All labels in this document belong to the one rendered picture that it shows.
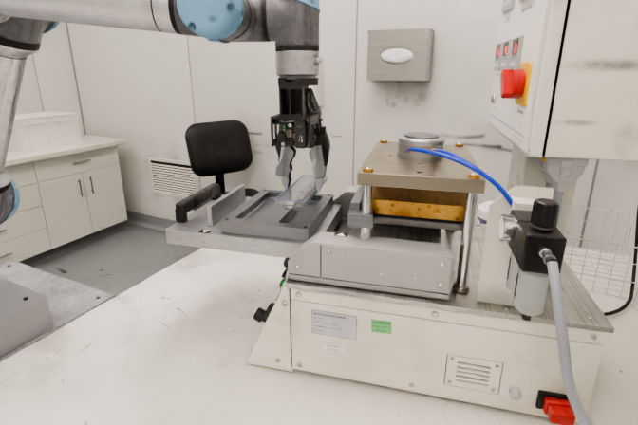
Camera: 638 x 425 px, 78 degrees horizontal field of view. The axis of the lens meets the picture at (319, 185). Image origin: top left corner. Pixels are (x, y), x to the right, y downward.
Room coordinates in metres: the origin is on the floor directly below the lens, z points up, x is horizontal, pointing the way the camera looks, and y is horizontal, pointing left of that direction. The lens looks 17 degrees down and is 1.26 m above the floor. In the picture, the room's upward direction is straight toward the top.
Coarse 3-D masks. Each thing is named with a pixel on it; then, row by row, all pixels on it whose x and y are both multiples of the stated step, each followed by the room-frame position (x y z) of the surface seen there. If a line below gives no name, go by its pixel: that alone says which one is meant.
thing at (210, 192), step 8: (216, 184) 0.85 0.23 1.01; (200, 192) 0.79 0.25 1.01; (208, 192) 0.80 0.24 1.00; (216, 192) 0.84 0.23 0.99; (184, 200) 0.73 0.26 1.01; (192, 200) 0.74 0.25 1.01; (200, 200) 0.77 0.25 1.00; (176, 208) 0.72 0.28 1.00; (184, 208) 0.72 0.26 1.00; (192, 208) 0.74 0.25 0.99; (176, 216) 0.72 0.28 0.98; (184, 216) 0.71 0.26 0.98
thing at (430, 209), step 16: (384, 192) 0.63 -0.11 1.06; (400, 192) 0.63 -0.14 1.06; (416, 192) 0.63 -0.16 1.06; (432, 192) 0.63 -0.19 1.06; (448, 192) 0.63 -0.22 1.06; (384, 208) 0.59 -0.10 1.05; (400, 208) 0.58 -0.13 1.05; (416, 208) 0.58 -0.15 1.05; (432, 208) 0.57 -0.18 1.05; (448, 208) 0.57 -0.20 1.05; (400, 224) 0.58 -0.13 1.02; (416, 224) 0.58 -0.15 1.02; (432, 224) 0.57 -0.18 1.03; (448, 224) 0.56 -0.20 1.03
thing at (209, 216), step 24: (240, 192) 0.82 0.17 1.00; (192, 216) 0.75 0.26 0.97; (216, 216) 0.71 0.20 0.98; (336, 216) 0.76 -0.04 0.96; (168, 240) 0.68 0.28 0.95; (192, 240) 0.67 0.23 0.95; (216, 240) 0.66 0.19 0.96; (240, 240) 0.64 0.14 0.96; (264, 240) 0.63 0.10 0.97; (288, 240) 0.63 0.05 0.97
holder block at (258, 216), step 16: (272, 192) 0.83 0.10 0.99; (240, 208) 0.73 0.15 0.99; (256, 208) 0.77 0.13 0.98; (272, 208) 0.73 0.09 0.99; (304, 208) 0.77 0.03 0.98; (320, 208) 0.73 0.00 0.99; (224, 224) 0.66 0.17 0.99; (240, 224) 0.65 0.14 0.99; (256, 224) 0.65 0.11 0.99; (272, 224) 0.64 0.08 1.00; (288, 224) 0.64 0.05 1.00; (304, 224) 0.64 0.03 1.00; (320, 224) 0.70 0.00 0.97; (304, 240) 0.63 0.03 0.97
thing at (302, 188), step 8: (304, 176) 0.81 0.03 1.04; (312, 176) 0.81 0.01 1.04; (296, 184) 0.75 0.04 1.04; (304, 184) 0.75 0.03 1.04; (312, 184) 0.75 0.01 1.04; (288, 192) 0.70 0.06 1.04; (296, 192) 0.70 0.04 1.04; (304, 192) 0.70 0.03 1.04; (288, 200) 0.65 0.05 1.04; (296, 200) 0.65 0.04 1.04; (304, 200) 0.65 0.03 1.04
